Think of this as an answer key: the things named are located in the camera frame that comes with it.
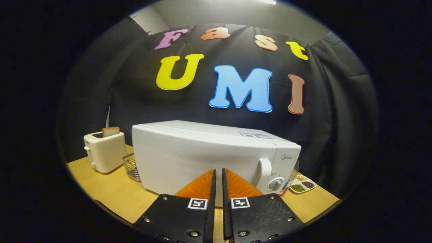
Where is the white microwave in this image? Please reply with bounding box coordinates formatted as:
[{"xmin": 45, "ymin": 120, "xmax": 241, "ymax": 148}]
[{"xmin": 132, "ymin": 120, "xmax": 302, "ymax": 207}]

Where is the cream toaster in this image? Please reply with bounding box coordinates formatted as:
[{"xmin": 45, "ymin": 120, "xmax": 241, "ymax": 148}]
[{"xmin": 83, "ymin": 132, "xmax": 128, "ymax": 174}]

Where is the clear water bottle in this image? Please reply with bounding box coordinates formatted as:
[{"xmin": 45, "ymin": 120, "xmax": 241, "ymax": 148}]
[{"xmin": 278, "ymin": 159, "xmax": 300, "ymax": 197}]

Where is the wire mesh basket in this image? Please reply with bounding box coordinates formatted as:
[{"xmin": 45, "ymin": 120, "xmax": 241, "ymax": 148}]
[{"xmin": 122, "ymin": 153, "xmax": 141, "ymax": 182}]

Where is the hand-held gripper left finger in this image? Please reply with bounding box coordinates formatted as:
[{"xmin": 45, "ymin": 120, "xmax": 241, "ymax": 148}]
[{"xmin": 133, "ymin": 169, "xmax": 216, "ymax": 243}]

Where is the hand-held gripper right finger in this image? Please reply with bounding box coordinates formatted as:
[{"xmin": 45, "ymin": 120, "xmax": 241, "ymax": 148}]
[{"xmin": 222, "ymin": 168, "xmax": 306, "ymax": 243}]

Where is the divided condiment dish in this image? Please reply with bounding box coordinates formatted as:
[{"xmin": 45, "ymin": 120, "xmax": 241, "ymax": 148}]
[{"xmin": 289, "ymin": 174, "xmax": 317, "ymax": 194}]

